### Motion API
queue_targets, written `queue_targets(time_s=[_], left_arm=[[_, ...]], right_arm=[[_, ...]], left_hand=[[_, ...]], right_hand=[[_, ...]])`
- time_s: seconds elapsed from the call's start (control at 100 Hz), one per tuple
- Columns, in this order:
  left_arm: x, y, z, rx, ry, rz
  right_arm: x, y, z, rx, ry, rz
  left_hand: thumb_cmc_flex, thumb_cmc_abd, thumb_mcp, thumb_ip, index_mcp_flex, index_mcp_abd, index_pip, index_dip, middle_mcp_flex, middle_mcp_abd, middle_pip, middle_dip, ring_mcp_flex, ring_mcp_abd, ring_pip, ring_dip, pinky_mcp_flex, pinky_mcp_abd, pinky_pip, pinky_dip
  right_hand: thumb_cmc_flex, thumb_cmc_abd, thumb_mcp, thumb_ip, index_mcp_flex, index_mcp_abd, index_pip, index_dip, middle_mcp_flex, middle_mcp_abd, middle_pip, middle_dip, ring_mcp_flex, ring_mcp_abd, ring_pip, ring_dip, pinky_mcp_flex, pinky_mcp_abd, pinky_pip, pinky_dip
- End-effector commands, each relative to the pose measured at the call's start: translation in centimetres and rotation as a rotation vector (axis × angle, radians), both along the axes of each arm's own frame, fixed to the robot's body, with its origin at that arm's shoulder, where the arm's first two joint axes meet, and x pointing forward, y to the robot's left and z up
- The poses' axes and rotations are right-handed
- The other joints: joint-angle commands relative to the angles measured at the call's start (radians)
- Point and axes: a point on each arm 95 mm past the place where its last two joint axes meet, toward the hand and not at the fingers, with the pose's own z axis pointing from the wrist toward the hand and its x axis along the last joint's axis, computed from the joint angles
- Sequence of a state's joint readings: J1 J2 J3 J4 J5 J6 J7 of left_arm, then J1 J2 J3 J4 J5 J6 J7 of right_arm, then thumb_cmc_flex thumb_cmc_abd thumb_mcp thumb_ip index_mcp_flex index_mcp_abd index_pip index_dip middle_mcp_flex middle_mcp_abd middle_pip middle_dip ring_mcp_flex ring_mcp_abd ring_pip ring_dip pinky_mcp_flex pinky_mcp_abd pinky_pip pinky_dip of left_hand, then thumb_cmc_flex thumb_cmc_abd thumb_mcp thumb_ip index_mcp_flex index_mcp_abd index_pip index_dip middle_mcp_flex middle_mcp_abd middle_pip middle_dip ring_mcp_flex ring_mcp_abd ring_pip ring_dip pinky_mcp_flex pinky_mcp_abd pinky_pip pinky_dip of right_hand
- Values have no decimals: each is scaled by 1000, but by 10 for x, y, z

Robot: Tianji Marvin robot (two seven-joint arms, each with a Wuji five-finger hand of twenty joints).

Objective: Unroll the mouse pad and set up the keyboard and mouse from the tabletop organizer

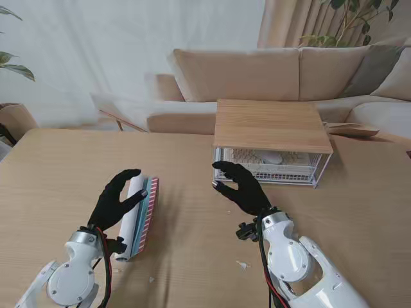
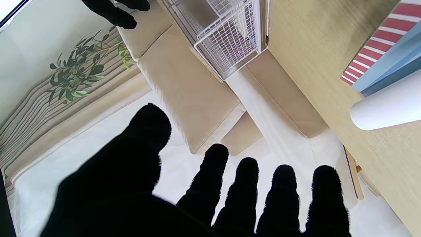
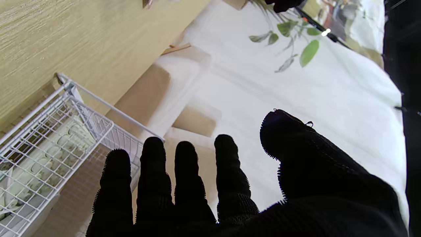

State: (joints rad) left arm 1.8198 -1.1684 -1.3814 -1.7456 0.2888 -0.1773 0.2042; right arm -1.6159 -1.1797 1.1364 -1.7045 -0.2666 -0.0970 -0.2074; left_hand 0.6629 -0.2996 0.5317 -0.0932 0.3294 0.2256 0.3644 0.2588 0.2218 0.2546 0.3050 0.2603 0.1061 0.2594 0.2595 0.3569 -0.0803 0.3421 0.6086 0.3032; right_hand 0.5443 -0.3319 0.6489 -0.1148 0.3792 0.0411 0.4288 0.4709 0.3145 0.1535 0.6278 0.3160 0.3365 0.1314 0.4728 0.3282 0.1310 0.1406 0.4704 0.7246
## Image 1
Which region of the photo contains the tall leafy green plant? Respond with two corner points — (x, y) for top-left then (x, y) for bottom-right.
(298, 0), (399, 49)

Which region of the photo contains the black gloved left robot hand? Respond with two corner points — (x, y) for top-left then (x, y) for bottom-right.
(87, 169), (148, 232)

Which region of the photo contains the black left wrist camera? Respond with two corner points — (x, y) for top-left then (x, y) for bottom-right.
(104, 236), (128, 256)

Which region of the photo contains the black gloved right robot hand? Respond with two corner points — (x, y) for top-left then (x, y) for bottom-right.
(211, 160), (274, 216)

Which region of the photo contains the beige fabric sofa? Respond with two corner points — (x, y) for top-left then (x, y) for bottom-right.
(146, 35), (411, 151)

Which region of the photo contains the black stand leg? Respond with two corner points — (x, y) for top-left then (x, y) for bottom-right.
(0, 123), (17, 147)

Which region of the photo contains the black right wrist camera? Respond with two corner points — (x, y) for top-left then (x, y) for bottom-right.
(236, 222), (259, 242)

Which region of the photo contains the beige round-key keyboard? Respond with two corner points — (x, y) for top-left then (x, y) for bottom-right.
(221, 148), (311, 167)

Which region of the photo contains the right arm red black cable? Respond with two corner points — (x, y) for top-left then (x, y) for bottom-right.
(256, 214), (280, 308)

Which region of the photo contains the white computer mouse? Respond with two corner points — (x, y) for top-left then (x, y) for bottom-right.
(256, 150), (285, 164)

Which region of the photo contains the cream sofa cushion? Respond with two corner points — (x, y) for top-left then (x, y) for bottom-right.
(371, 47), (411, 102)

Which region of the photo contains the shallow wooden tray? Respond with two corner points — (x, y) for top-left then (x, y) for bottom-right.
(322, 121), (380, 138)

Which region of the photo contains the wood top wire organizer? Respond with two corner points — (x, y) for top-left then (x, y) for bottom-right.
(212, 98), (334, 189)

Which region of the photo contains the white sheer curtain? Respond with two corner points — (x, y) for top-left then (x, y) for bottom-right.
(0, 0), (267, 131)

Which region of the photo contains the broad-leaf green plant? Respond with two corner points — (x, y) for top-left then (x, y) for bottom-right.
(0, 4), (36, 83)

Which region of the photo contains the arm red black cable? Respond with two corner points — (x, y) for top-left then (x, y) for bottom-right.
(256, 214), (280, 308)
(92, 227), (113, 308)

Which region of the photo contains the white cushioned wooden bench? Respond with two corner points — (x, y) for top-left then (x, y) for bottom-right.
(89, 92), (152, 133)

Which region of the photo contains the blue striped mouse pad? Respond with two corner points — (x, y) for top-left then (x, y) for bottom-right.
(115, 175), (161, 262)

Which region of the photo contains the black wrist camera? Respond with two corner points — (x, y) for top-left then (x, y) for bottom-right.
(104, 236), (128, 256)
(236, 222), (259, 242)

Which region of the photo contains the tan round planter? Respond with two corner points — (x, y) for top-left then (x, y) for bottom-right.
(0, 102), (40, 131)

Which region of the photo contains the beige pleated curtain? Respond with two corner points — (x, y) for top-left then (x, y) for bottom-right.
(256, 0), (411, 49)

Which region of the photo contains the white wire mesh drawer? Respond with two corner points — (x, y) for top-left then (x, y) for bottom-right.
(214, 146), (322, 186)

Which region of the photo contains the grey sofa cushion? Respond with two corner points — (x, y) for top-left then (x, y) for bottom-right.
(342, 44), (407, 99)

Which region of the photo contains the left arm red black cable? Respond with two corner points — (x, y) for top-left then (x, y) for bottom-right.
(92, 227), (113, 308)

